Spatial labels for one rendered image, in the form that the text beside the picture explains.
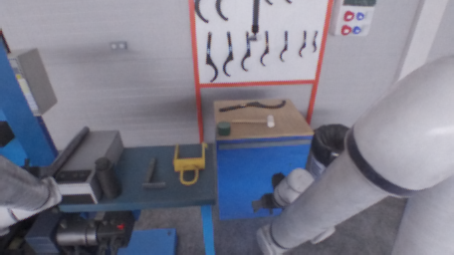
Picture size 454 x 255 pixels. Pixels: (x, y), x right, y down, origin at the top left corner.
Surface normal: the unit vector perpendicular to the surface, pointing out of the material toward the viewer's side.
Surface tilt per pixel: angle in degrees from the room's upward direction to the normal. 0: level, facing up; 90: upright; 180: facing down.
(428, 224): 90
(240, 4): 90
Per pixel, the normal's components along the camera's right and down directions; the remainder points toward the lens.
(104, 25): 0.08, 0.49
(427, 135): -0.64, 0.11
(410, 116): -0.82, -0.21
